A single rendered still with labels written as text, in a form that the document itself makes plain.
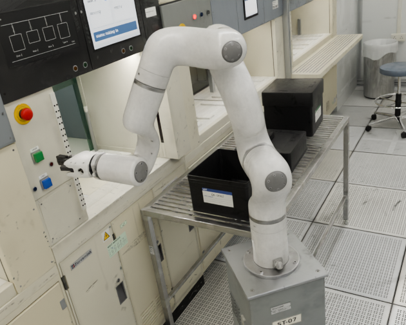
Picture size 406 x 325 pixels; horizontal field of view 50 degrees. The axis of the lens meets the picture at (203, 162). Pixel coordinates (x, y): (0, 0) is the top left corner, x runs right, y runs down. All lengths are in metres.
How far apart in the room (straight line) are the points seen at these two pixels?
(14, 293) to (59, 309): 0.22
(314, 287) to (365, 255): 1.35
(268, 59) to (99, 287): 2.11
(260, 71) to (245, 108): 2.16
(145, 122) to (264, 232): 0.52
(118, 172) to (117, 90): 0.98
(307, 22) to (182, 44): 3.68
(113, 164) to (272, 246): 0.57
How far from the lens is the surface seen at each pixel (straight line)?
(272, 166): 1.25
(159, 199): 2.01
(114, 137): 2.31
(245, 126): 1.25
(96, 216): 1.79
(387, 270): 2.75
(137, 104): 1.19
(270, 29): 3.28
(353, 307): 2.50
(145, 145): 1.31
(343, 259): 2.80
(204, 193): 1.79
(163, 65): 1.16
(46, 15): 1.59
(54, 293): 1.73
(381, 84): 5.42
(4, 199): 1.50
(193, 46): 1.14
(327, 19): 4.71
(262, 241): 1.44
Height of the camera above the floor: 1.72
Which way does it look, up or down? 25 degrees down
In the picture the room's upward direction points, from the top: 8 degrees counter-clockwise
